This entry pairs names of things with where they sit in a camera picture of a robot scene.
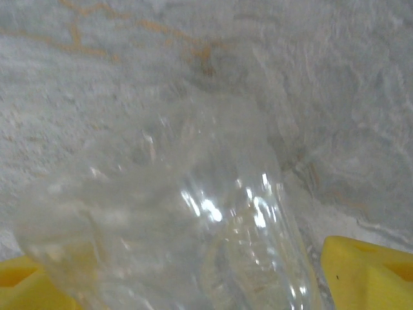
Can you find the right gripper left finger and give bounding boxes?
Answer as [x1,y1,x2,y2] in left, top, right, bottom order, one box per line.
[0,255,80,310]

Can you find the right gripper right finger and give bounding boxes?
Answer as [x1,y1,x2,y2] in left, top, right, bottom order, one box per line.
[321,235,413,310]

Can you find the clear plastic bottle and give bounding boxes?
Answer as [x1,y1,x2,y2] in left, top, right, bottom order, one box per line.
[12,92,325,310]

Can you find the marble pattern table cover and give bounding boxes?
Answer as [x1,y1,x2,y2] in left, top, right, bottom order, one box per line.
[0,0,413,310]

